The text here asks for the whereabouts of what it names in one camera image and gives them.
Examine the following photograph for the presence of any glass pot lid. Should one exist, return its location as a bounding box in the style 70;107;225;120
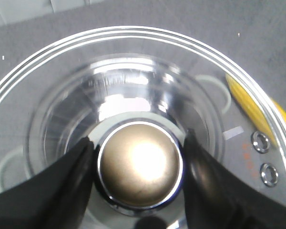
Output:
0;26;286;229

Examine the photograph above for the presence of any pale green electric cooking pot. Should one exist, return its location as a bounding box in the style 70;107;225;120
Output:
0;57;231;193

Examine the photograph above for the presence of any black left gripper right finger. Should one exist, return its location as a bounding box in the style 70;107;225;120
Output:
182;129;286;229

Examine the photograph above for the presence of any yellow plastic corn cob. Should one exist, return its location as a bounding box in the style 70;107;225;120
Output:
225;73;286;143

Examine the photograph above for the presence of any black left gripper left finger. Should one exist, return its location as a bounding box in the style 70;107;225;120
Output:
0;137;94;229

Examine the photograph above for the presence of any white pleated curtain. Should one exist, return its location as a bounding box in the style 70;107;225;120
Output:
0;0;93;26

